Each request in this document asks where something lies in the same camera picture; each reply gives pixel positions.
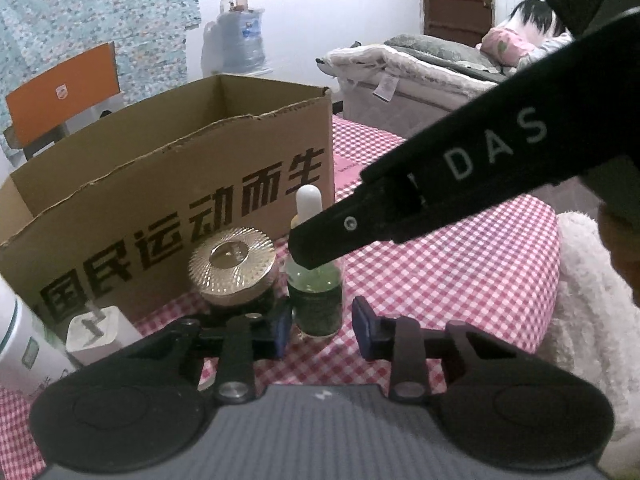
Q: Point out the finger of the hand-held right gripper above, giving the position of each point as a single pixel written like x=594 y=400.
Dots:
x=330 y=230

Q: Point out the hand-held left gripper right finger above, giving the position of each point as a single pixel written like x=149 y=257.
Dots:
x=365 y=327

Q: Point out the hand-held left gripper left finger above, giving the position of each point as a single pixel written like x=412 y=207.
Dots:
x=282 y=327

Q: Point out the green dropper bottle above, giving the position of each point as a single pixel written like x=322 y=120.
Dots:
x=315 y=305

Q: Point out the gold lid cream jar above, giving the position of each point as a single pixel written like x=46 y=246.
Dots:
x=232 y=265

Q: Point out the white charger plug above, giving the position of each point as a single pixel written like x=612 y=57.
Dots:
x=100 y=335

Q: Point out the brown cardboard box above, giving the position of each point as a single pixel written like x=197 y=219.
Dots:
x=150 y=170

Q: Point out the white supplement bottle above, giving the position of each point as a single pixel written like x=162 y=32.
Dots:
x=25 y=340

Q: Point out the person's right hand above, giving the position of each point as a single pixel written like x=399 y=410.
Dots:
x=622 y=260

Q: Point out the pink printed sheet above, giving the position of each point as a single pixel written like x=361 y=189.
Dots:
x=355 y=160

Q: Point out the pink pillow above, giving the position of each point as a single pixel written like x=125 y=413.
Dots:
x=505 y=42

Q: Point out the pink checkered tablecloth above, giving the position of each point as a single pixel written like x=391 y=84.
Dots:
x=450 y=270

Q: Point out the grey upholstered bed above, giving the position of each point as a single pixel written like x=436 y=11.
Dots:
x=400 y=112

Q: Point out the grey-green blanket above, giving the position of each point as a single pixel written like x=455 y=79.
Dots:
x=440 y=50

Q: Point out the black and white plush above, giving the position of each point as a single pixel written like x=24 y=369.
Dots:
x=530 y=15

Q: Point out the brown wooden door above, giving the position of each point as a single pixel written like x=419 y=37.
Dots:
x=457 y=5

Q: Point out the cream fleece blanket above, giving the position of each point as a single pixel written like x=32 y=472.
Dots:
x=360 y=60

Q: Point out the white fluffy fabric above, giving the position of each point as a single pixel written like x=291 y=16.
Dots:
x=585 y=310

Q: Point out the blue water jug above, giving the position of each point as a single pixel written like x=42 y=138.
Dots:
x=242 y=40

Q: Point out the small white bottle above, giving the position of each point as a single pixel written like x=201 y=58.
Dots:
x=227 y=5

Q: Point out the orange chair back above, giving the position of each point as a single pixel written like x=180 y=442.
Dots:
x=60 y=95

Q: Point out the teal patterned wall cloth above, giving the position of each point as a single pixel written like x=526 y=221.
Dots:
x=100 y=10

